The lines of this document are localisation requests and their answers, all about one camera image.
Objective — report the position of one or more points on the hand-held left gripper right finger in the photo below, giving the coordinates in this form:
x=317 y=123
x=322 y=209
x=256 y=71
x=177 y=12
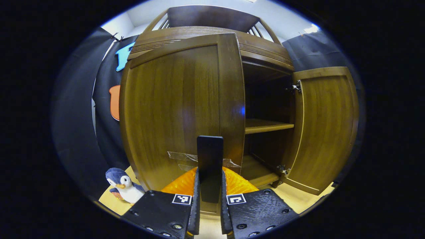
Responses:
x=255 y=212

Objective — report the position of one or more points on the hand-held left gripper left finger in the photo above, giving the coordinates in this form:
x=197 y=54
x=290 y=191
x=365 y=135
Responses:
x=162 y=212

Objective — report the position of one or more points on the wooden shoe cabinet door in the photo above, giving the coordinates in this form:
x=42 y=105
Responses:
x=166 y=106
x=327 y=132

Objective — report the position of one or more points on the brown wooden shoe cabinet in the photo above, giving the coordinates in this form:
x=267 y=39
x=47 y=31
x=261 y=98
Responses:
x=265 y=53

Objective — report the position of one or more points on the metal door hinge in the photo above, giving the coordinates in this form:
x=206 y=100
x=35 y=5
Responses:
x=284 y=170
x=297 y=87

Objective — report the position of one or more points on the wooden cabinet drawer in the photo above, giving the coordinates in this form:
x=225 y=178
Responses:
x=265 y=53

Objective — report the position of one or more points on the penguin plush toy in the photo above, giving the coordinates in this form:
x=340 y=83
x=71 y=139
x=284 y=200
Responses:
x=127 y=191

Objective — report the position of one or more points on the clear tape strip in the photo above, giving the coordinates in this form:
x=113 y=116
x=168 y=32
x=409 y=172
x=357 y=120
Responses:
x=181 y=156

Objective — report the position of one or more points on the wooden inner shelf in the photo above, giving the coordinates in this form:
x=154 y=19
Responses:
x=265 y=126

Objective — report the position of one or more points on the black backdrop cloth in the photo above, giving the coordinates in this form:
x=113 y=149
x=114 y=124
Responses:
x=76 y=132

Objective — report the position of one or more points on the small ceiling light panel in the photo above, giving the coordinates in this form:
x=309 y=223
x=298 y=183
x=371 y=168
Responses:
x=312 y=29

